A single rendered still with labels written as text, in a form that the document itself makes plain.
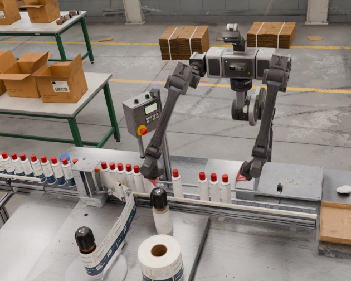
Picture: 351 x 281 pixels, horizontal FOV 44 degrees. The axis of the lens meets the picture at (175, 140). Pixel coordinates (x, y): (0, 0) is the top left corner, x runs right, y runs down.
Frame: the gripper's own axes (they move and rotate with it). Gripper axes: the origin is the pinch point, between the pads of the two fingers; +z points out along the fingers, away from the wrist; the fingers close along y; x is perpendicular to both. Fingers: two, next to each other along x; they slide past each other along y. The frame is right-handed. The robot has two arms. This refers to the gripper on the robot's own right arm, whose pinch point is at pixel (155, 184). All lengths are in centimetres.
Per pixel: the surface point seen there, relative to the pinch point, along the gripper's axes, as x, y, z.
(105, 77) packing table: 172, -120, 22
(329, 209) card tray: 17, 92, 19
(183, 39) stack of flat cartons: 390, -112, 69
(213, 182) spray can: 4.3, 32.1, -2.9
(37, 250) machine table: -44, -56, 18
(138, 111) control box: 7.4, -5.7, -42.7
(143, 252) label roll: -48.2, 11.8, -0.6
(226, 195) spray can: 3.9, 39.1, 5.2
